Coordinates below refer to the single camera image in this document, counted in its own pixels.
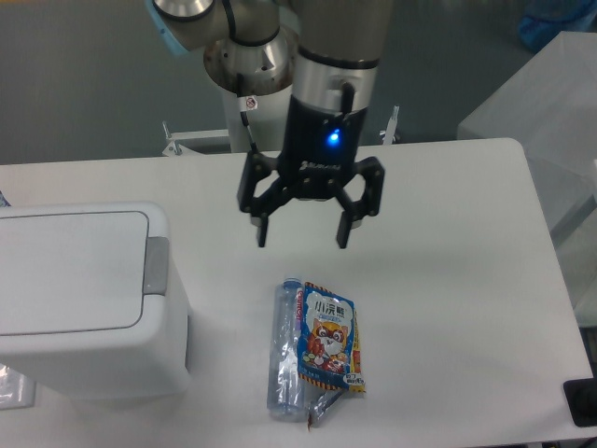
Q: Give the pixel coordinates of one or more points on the blue cartoon snack bag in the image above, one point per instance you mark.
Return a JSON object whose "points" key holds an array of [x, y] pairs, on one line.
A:
{"points": [[329, 354]]}

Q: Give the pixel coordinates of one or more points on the blue shoe cover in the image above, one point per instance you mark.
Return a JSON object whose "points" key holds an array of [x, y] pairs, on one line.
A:
{"points": [[541, 21]]}

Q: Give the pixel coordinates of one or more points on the white plastic trash can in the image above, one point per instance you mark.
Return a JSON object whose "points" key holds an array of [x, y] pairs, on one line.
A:
{"points": [[146, 359]]}

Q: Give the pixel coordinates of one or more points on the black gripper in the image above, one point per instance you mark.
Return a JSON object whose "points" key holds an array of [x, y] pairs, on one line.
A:
{"points": [[316, 163]]}

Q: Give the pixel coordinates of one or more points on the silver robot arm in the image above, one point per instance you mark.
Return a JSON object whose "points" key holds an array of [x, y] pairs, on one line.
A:
{"points": [[327, 53]]}

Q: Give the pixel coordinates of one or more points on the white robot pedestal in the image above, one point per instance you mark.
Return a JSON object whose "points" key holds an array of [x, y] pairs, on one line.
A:
{"points": [[267, 115]]}

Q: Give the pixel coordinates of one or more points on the clear plastic water bottle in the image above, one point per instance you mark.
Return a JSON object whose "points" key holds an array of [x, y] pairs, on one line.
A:
{"points": [[285, 398]]}

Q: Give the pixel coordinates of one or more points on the small silver wrapper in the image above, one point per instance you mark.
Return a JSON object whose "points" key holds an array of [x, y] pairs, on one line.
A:
{"points": [[317, 409]]}

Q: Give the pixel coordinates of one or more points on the white side table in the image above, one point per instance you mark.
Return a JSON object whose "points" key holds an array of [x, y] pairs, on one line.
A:
{"points": [[549, 107]]}

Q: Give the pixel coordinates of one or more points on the blue patterned object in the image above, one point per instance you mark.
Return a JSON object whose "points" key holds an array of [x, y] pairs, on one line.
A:
{"points": [[3, 201]]}

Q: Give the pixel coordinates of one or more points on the black device at edge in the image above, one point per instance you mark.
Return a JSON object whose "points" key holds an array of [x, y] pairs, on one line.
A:
{"points": [[581, 399]]}

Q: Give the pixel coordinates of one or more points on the white base frame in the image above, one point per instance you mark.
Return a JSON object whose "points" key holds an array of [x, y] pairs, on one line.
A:
{"points": [[218, 141]]}

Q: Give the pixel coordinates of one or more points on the clear plastic bag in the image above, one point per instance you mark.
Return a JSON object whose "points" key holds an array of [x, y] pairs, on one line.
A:
{"points": [[17, 390]]}

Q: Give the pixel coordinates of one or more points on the grey lid push button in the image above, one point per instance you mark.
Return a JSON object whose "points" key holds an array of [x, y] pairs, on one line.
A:
{"points": [[156, 267]]}

